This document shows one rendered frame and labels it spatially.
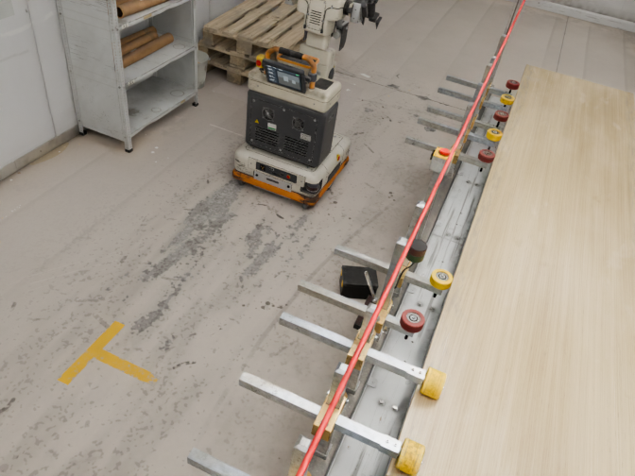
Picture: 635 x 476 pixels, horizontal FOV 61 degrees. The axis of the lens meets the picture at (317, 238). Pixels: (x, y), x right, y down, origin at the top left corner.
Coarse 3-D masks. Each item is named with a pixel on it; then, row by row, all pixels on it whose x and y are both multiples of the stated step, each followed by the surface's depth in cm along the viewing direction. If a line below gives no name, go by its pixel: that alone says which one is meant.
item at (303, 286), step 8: (304, 280) 194; (304, 288) 192; (312, 288) 191; (320, 288) 192; (312, 296) 192; (320, 296) 191; (328, 296) 190; (336, 296) 190; (336, 304) 190; (344, 304) 188; (352, 304) 188; (360, 304) 189; (352, 312) 189; (360, 312) 187; (392, 320) 185; (392, 328) 186; (400, 328) 184
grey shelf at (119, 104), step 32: (64, 0) 335; (96, 0) 325; (192, 0) 400; (64, 32) 349; (96, 32) 339; (128, 32) 408; (160, 32) 428; (96, 64) 354; (160, 64) 387; (192, 64) 433; (96, 96) 371; (128, 96) 423; (160, 96) 429; (192, 96) 442; (96, 128) 389; (128, 128) 378
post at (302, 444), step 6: (300, 438) 115; (306, 438) 116; (300, 444) 114; (306, 444) 115; (294, 450) 115; (300, 450) 114; (306, 450) 114; (294, 456) 117; (300, 456) 116; (294, 462) 118; (300, 462) 117; (294, 468) 120; (306, 468) 121; (288, 474) 122; (294, 474) 121; (306, 474) 126
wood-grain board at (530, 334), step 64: (512, 128) 296; (576, 128) 306; (512, 192) 248; (576, 192) 255; (512, 256) 213; (576, 256) 218; (448, 320) 183; (512, 320) 186; (576, 320) 190; (448, 384) 163; (512, 384) 166; (576, 384) 169; (448, 448) 147; (512, 448) 150; (576, 448) 152
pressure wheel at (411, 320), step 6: (408, 312) 182; (414, 312) 183; (402, 318) 180; (408, 318) 180; (414, 318) 180; (420, 318) 181; (402, 324) 181; (408, 324) 178; (414, 324) 179; (420, 324) 179; (408, 330) 179; (414, 330) 179; (420, 330) 181
